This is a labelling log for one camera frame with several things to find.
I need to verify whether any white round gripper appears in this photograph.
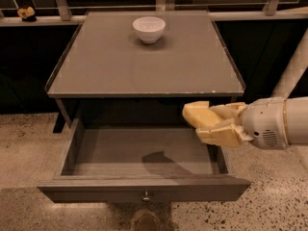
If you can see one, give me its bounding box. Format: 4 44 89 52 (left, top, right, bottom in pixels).
195 97 289 150

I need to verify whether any yellow sponge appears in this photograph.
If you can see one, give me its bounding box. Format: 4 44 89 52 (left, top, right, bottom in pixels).
182 101 223 128

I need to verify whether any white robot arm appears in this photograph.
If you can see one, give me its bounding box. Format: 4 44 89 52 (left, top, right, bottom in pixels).
195 97 308 150

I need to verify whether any grey open top drawer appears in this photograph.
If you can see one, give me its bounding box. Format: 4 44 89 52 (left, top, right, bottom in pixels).
38 118 250 203

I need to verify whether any round metal drawer knob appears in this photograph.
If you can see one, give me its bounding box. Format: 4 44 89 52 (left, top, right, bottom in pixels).
141 192 151 203

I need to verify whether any white ceramic bowl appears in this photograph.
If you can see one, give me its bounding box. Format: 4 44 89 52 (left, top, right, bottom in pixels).
133 16 166 43

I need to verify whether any grey wooden side table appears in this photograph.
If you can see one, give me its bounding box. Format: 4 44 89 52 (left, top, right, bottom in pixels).
43 9 246 134

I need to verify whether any small yellow black object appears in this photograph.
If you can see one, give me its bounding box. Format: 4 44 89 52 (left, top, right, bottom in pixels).
17 6 37 22

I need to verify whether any metal railing frame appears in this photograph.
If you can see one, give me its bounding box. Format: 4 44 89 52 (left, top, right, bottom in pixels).
0 0 308 24

